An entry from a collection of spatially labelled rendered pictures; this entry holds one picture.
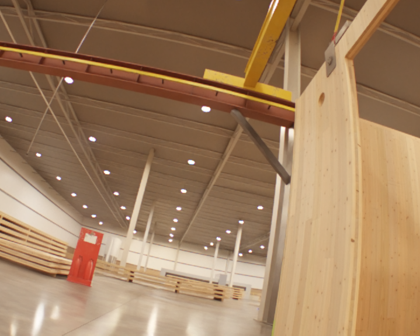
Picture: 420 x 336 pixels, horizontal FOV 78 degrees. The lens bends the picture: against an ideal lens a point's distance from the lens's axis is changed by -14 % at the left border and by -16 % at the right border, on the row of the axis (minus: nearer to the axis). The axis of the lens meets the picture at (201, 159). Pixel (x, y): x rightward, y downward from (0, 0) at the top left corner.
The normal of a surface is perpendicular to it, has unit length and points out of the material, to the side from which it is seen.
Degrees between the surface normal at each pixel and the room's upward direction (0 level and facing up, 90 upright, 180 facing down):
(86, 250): 90
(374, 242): 90
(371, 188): 90
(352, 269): 90
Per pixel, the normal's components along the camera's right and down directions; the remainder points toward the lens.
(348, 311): 0.14, -0.38
